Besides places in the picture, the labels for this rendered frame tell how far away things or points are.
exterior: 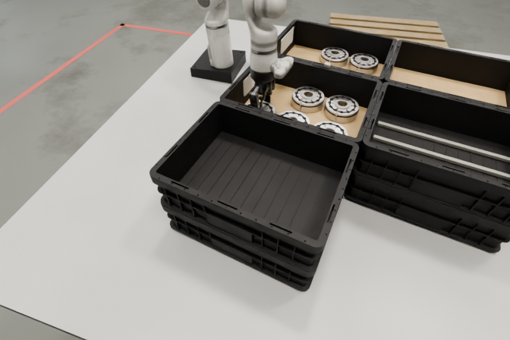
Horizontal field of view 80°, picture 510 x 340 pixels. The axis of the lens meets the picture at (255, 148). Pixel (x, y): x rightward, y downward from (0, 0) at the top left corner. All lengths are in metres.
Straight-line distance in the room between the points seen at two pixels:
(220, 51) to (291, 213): 0.79
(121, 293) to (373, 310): 0.58
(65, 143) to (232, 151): 1.70
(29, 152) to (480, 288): 2.39
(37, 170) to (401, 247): 2.05
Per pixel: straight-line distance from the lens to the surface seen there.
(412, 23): 3.72
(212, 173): 0.81
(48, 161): 2.34
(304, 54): 1.30
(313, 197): 0.77
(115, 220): 0.95
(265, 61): 0.83
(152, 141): 1.12
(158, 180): 0.69
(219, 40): 1.29
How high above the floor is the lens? 1.44
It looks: 46 degrees down
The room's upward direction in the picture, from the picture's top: straight up
